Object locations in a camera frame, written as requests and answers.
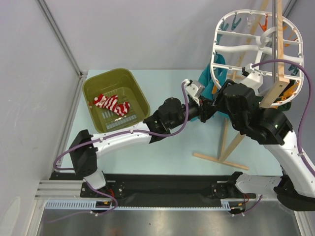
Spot teal blue sock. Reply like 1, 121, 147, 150
189, 53, 229, 122

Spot white plastic clip hanger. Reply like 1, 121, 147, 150
210, 9, 304, 107

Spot red white striped sock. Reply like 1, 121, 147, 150
112, 102, 130, 117
94, 94, 118, 111

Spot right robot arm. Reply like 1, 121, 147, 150
214, 80, 315, 211

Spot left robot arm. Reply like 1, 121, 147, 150
69, 97, 217, 197

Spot wooden hanger stand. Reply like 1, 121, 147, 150
192, 0, 289, 171

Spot dark green sock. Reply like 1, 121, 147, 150
273, 80, 298, 111

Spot olive green plastic basket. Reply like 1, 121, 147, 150
83, 68, 151, 133

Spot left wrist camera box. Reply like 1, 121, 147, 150
183, 79, 205, 106

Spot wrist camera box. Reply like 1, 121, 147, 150
241, 63, 263, 89
183, 79, 205, 106

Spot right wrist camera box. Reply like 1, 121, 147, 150
241, 63, 263, 89

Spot white cable duct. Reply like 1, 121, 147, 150
45, 200, 233, 211

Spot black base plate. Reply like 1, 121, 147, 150
49, 172, 255, 207

